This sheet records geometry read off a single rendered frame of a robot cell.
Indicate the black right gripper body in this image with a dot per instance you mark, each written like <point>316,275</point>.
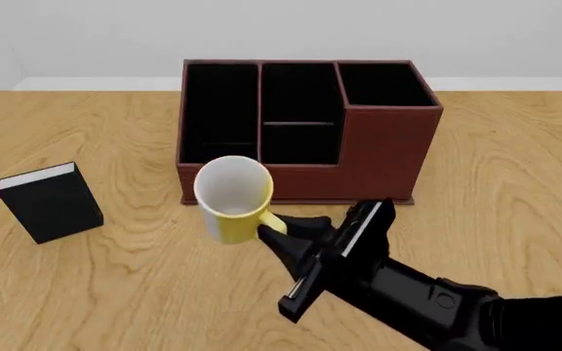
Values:
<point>332,256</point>

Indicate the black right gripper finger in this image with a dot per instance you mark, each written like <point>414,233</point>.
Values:
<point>308,223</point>
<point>288,252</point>

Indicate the yellow and white mug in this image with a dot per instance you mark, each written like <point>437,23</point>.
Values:
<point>232,226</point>

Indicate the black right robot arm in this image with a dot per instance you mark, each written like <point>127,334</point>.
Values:
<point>437,303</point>

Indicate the red-brown desk caddy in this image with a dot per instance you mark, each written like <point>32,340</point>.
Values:
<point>383,153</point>

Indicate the black book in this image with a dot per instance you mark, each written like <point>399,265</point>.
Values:
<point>49,204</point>

